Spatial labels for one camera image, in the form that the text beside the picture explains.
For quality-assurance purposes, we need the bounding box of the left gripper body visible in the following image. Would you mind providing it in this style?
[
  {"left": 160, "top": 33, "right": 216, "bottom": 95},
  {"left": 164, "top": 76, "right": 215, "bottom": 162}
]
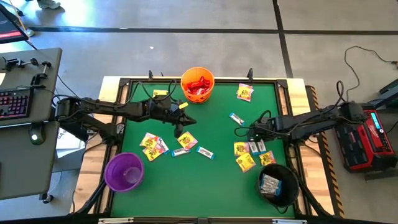
[{"left": 144, "top": 95, "right": 187, "bottom": 125}]

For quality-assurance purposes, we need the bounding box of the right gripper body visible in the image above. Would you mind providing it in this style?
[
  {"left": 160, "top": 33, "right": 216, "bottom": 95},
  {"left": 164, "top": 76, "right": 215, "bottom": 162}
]
[{"left": 247, "top": 116, "right": 276, "bottom": 142}]

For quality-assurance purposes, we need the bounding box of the orange pumpkin face bucket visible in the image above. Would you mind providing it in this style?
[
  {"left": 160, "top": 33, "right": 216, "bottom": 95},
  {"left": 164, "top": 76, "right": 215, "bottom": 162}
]
[{"left": 180, "top": 67, "right": 216, "bottom": 105}]

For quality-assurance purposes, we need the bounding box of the green table mat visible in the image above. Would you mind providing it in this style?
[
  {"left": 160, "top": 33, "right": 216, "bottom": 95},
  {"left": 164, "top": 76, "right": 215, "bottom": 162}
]
[{"left": 111, "top": 81, "right": 295, "bottom": 218}]

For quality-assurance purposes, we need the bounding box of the black pumpkin face bucket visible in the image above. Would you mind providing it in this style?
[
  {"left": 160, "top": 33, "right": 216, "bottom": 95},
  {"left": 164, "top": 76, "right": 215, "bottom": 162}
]
[{"left": 256, "top": 164, "right": 301, "bottom": 208}]

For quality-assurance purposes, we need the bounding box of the purple plastic bucket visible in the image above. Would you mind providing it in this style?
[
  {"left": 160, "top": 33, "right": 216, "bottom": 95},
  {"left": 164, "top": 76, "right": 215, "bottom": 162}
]
[{"left": 103, "top": 151, "right": 146, "bottom": 192}]

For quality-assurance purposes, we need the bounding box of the yellow black hazard tape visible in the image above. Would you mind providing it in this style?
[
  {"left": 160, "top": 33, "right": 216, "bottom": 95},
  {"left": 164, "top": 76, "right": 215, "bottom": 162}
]
[{"left": 320, "top": 130, "right": 346, "bottom": 218}]

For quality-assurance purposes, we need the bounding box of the white cardboard box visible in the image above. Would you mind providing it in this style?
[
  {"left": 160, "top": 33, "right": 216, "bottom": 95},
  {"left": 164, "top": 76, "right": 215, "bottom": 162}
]
[{"left": 55, "top": 124, "right": 86, "bottom": 150}]

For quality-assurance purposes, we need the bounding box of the red black power station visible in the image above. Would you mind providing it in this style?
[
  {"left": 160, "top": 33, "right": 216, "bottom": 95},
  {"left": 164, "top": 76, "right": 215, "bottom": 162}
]
[{"left": 334, "top": 102, "right": 398, "bottom": 174}]

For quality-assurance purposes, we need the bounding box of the grey desk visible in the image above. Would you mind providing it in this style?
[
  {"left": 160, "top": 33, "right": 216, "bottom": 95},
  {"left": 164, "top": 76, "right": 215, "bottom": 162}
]
[
  {"left": 0, "top": 120, "right": 60, "bottom": 200},
  {"left": 0, "top": 47, "right": 63, "bottom": 127}
]

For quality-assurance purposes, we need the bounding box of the black desk clamp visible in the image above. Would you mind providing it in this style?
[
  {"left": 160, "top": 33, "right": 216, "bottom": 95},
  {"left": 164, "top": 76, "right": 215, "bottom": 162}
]
[
  {"left": 1, "top": 57, "right": 25, "bottom": 71},
  {"left": 30, "top": 57, "right": 53, "bottom": 88}
]

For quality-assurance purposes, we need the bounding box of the black computer mouse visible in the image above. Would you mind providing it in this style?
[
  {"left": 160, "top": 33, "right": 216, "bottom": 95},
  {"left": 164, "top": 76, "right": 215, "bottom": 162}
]
[{"left": 28, "top": 122, "right": 47, "bottom": 146}]

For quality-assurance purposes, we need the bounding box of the black equipment case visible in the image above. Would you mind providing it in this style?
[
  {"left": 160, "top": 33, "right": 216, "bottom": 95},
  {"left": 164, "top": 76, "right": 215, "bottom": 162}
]
[{"left": 371, "top": 79, "right": 398, "bottom": 110}]

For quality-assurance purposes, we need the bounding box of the backlit computer keyboard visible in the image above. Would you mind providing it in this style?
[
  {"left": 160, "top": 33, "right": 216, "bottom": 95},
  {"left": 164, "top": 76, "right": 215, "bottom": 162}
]
[{"left": 0, "top": 86, "right": 35, "bottom": 121}]

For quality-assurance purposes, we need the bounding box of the floor stand yellow rod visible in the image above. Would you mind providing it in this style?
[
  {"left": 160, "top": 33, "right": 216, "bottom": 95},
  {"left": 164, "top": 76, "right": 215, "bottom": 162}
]
[{"left": 7, "top": 0, "right": 35, "bottom": 37}]

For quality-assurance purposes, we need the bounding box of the person's shoe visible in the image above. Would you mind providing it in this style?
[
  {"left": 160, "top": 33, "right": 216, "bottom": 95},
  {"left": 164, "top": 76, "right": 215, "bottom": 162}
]
[{"left": 36, "top": 0, "right": 62, "bottom": 10}]

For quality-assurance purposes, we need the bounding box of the black monitor red stripe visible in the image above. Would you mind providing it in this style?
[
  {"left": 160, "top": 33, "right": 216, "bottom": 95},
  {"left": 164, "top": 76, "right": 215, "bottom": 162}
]
[{"left": 0, "top": 2, "right": 29, "bottom": 44}]

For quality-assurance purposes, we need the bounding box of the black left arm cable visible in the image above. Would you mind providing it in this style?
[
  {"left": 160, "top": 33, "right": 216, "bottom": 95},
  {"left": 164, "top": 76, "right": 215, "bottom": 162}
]
[{"left": 51, "top": 79, "right": 178, "bottom": 108}]

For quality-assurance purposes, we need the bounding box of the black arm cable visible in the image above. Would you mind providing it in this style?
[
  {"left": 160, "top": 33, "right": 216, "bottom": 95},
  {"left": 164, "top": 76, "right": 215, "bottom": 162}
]
[
  {"left": 51, "top": 79, "right": 178, "bottom": 108},
  {"left": 233, "top": 80, "right": 346, "bottom": 138}
]

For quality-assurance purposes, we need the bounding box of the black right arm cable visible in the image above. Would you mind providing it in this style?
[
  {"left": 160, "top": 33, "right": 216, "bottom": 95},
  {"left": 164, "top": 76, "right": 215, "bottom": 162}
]
[{"left": 233, "top": 80, "right": 346, "bottom": 138}]

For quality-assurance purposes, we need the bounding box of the white metal frame bracket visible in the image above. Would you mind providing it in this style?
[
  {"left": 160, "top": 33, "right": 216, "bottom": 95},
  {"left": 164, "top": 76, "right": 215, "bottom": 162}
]
[
  {"left": 98, "top": 217, "right": 134, "bottom": 224},
  {"left": 272, "top": 218, "right": 307, "bottom": 224}
]

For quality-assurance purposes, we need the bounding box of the black floor cable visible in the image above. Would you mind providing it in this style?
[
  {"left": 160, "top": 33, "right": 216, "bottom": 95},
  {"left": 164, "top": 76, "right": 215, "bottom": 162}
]
[{"left": 343, "top": 45, "right": 398, "bottom": 97}]

